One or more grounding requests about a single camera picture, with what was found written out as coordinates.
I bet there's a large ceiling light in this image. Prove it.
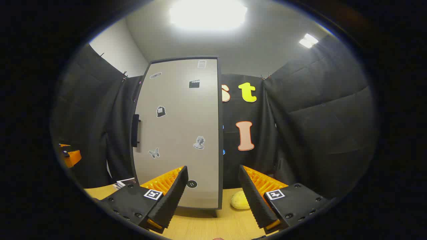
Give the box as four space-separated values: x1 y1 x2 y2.
169 0 248 31

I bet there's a black backdrop cloth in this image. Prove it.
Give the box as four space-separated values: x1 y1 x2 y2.
50 33 379 200

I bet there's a black cabinet door handle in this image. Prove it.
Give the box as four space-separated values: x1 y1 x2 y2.
131 114 141 148

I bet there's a small ceiling light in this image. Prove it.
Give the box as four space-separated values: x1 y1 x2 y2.
299 33 319 49

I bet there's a yellow sponge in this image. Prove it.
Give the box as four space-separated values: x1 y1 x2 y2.
230 191 251 210

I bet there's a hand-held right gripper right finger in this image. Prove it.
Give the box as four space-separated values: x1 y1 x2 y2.
238 165 331 234

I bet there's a grey cabinet door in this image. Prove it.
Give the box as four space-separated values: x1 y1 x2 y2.
132 58 221 209

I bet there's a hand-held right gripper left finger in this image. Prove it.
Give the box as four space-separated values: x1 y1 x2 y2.
94 166 189 234

